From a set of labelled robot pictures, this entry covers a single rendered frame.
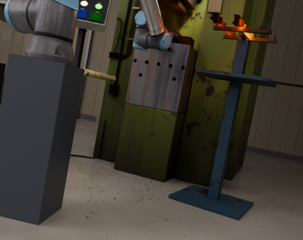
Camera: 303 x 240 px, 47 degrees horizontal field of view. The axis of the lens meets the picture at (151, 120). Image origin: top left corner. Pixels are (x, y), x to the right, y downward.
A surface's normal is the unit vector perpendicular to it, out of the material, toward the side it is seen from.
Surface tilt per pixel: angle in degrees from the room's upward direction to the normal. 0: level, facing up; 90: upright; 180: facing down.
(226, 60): 90
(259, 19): 90
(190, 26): 90
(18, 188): 90
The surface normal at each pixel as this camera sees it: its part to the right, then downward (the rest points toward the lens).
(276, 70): -0.13, 0.04
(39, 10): -0.58, -0.05
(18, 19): -0.59, 0.39
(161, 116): -0.34, 0.00
